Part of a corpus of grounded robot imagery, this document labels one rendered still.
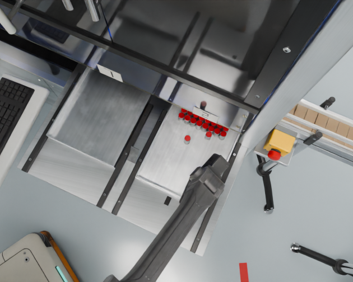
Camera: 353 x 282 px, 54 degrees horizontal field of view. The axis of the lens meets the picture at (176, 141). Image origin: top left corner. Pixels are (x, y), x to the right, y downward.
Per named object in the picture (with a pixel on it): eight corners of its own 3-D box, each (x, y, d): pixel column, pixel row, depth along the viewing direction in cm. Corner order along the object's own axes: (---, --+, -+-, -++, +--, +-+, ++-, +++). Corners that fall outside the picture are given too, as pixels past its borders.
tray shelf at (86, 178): (84, 56, 132) (83, 53, 130) (255, 130, 126) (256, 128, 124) (18, 168, 121) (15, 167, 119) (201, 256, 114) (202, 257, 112)
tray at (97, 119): (95, 58, 130) (93, 53, 127) (158, 85, 128) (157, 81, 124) (49, 137, 122) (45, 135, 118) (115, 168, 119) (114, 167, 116)
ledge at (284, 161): (266, 118, 127) (268, 117, 125) (299, 132, 126) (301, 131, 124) (252, 151, 124) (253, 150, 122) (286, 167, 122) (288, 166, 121)
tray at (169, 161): (177, 94, 127) (177, 90, 123) (243, 123, 124) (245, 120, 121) (136, 178, 119) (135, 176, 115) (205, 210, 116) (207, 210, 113)
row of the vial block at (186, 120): (179, 115, 125) (180, 111, 120) (225, 135, 123) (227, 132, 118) (177, 120, 124) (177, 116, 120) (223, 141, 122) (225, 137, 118)
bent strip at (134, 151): (133, 149, 121) (131, 145, 115) (140, 153, 121) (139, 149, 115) (114, 186, 118) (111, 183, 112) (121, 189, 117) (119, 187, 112)
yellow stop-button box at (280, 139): (270, 130, 116) (276, 123, 109) (290, 138, 115) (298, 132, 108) (261, 149, 114) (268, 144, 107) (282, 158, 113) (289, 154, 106)
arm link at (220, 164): (193, 174, 87) (217, 198, 87) (222, 143, 90) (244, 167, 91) (180, 178, 98) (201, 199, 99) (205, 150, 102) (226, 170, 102)
